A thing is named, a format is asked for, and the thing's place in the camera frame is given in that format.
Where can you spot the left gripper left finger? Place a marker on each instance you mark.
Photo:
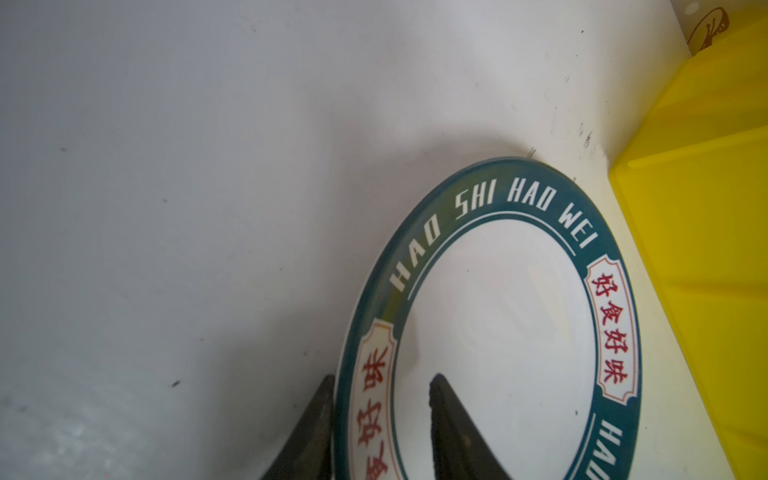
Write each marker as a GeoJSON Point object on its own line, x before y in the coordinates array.
{"type": "Point", "coordinates": [307, 452]}

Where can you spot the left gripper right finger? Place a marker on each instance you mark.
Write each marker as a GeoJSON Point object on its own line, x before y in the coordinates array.
{"type": "Point", "coordinates": [459, 450]}

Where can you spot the dark lettered rim white plate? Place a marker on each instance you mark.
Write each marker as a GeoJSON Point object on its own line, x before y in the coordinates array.
{"type": "Point", "coordinates": [507, 280]}

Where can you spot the yellow plastic bin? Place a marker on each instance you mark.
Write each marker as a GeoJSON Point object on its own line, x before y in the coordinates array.
{"type": "Point", "coordinates": [692, 186]}

